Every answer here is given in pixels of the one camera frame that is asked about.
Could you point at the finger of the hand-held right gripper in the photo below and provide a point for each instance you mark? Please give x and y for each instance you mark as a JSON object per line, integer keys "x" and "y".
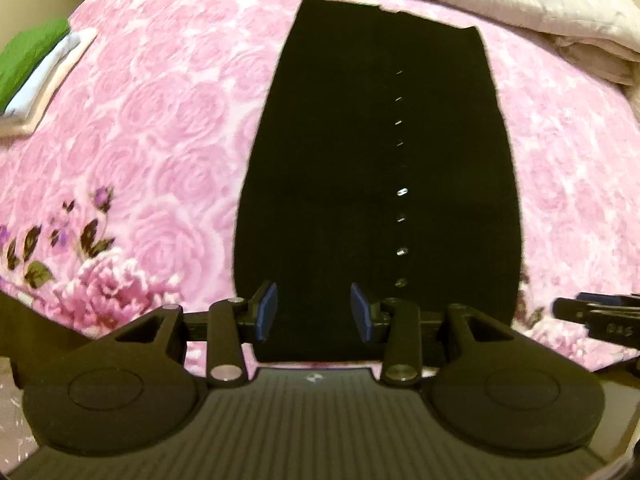
{"x": 612, "y": 299}
{"x": 595, "y": 317}

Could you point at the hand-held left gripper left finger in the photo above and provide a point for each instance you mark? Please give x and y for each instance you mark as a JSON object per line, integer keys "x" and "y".
{"x": 266, "y": 312}

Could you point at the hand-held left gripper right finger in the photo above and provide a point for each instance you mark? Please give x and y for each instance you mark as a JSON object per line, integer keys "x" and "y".
{"x": 361, "y": 312}

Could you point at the black knitted cardigan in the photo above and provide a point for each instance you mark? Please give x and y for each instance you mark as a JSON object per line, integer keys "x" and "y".
{"x": 360, "y": 160}

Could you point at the pink floral blanket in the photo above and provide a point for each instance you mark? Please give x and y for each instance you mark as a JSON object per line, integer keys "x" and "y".
{"x": 150, "y": 135}

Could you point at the beige quilted duvet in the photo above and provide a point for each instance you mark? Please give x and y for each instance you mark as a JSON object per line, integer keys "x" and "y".
{"x": 525, "y": 15}

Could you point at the cream folded cloth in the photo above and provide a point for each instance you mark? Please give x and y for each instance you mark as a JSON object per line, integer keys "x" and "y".
{"x": 60, "y": 80}

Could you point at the light blue folded cloth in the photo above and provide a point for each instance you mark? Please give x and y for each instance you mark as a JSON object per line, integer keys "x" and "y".
{"x": 47, "y": 72}

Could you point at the green folded cloth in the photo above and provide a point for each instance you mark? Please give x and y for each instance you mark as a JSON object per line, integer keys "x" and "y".
{"x": 25, "y": 57}

